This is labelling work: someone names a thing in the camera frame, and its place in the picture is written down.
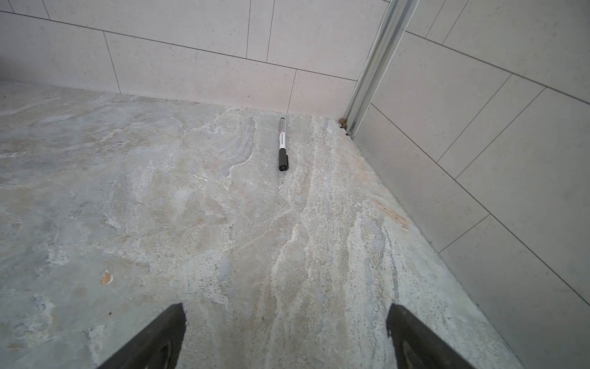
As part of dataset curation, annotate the black marker pen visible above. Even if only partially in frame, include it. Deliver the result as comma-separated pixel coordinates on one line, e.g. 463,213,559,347
279,117,289,172

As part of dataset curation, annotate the right aluminium corner post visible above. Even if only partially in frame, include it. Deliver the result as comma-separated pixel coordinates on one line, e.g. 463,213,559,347
340,0,419,138

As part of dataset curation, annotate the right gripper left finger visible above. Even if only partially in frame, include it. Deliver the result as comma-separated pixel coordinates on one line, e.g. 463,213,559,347
98,303,187,369

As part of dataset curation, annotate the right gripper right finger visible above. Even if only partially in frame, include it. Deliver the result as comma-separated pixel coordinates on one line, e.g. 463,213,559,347
386,304,474,369

